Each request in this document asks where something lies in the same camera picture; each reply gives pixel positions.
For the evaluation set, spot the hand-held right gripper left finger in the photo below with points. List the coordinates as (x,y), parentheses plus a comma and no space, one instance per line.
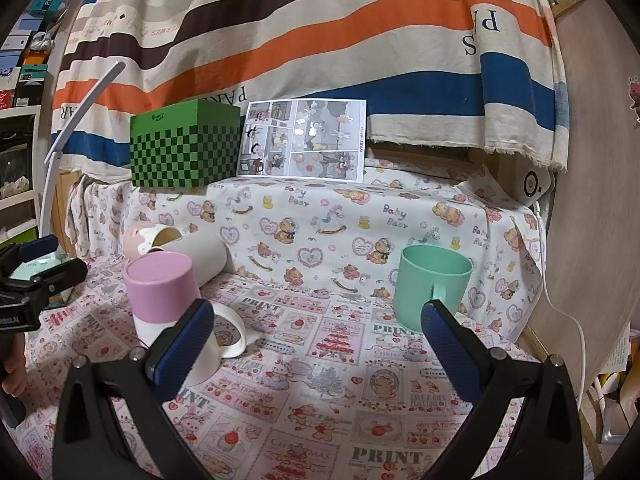
(182,352)

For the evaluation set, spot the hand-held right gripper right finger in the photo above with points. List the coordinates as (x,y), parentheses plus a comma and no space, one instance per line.
(447,355)

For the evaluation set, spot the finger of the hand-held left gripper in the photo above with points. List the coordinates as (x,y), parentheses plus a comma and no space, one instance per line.
(62,274)
(39,246)

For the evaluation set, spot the mint green cup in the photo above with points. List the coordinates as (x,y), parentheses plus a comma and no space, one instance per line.
(415,285)

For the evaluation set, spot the pink and white cup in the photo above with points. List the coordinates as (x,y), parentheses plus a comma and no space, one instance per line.
(157,290)

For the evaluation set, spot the white tall cup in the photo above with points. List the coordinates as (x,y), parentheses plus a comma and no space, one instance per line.
(200,257)

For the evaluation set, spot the person's left hand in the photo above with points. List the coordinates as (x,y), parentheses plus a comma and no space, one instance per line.
(12,372)

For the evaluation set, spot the pink round toy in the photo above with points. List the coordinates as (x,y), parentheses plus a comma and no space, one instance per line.
(131,242)

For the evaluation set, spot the white shelf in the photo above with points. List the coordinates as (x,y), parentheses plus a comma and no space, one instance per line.
(35,160)

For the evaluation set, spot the strawberry printed cloth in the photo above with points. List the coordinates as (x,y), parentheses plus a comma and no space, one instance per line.
(325,385)

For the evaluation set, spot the white desk lamp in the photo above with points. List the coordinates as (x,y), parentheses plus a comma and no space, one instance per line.
(82,105)

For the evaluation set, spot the bear printed cloth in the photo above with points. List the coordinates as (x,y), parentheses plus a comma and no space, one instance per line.
(350,220)

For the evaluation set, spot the paper booklet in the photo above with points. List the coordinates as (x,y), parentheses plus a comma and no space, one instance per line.
(620,355)

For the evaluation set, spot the green checkered box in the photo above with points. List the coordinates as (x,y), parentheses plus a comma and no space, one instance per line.
(185,147)

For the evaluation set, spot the white box device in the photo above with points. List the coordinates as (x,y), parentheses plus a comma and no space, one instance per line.
(532,185)

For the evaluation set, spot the stack of shoe boxes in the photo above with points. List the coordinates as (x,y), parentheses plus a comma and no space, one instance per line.
(30,35)

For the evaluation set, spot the round wooden board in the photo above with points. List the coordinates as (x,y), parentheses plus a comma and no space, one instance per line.
(595,185)

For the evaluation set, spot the comic picture card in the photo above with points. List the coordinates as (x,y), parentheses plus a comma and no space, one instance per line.
(302,137)

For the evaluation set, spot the cartoon sticker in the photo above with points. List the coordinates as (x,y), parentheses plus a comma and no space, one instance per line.
(634,95)

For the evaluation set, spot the striped blanket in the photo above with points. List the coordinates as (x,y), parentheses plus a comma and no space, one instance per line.
(350,35)

